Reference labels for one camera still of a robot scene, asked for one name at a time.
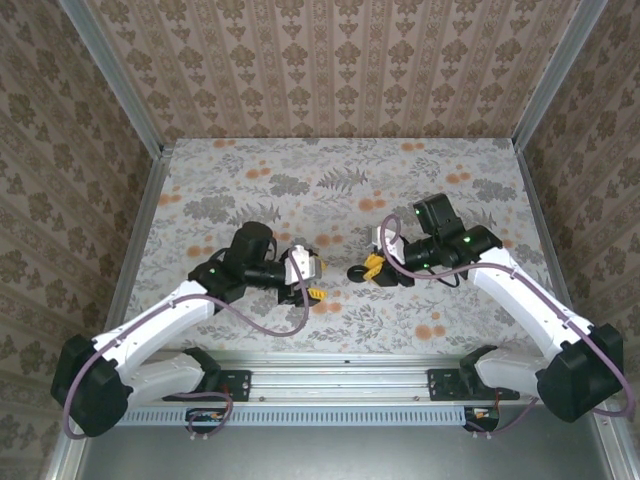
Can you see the aluminium mounting rail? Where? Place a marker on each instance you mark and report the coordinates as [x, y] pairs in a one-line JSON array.
[[340, 380]]

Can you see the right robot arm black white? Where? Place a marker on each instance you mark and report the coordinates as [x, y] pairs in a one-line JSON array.
[[530, 300]]

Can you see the aluminium frame post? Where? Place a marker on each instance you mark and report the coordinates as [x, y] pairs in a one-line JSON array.
[[110, 75], [555, 75]]

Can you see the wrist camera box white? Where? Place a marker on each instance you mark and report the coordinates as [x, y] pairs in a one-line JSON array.
[[382, 240], [302, 262]]

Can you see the aluminium table side rail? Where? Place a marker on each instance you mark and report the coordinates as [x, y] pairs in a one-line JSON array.
[[145, 215], [545, 225]]

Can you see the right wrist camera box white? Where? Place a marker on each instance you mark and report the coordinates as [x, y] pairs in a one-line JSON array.
[[382, 240]]

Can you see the black connector board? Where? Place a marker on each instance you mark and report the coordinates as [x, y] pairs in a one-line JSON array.
[[482, 417], [205, 417]]

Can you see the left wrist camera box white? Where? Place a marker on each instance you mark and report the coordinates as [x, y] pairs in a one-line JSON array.
[[302, 262]]

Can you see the grey metal sheet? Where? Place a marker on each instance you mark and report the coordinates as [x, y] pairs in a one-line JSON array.
[[325, 455]]

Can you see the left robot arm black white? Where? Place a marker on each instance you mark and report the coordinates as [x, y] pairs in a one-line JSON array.
[[150, 325]]

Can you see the black round earbud case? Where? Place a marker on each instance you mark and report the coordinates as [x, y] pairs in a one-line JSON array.
[[356, 274]]

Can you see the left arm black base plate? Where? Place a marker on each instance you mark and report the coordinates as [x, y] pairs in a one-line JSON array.
[[240, 385]]

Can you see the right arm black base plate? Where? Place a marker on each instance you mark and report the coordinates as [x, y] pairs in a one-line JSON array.
[[440, 385]]

